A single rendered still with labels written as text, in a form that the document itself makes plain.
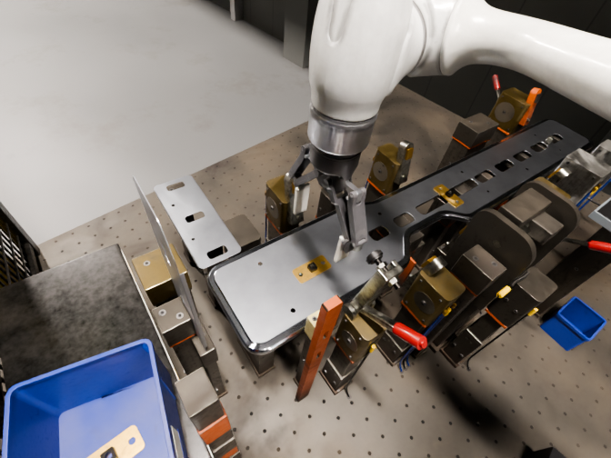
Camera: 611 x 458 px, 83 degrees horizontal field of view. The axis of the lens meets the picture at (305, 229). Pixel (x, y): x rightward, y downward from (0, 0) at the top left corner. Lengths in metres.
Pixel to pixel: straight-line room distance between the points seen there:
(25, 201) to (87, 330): 1.99
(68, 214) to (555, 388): 2.41
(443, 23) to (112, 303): 0.68
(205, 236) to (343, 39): 0.55
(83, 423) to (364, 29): 0.64
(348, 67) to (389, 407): 0.82
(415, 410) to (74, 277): 0.83
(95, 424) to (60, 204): 2.01
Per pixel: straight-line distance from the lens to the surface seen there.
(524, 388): 1.18
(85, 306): 0.75
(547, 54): 0.47
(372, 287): 0.56
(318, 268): 0.76
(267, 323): 0.69
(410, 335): 0.57
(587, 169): 1.18
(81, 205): 2.48
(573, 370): 1.30
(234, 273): 0.75
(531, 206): 0.80
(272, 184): 0.86
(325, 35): 0.41
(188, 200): 0.90
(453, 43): 0.51
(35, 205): 2.60
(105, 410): 0.66
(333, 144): 0.46
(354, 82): 0.41
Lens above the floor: 1.63
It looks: 50 degrees down
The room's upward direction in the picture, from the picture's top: 9 degrees clockwise
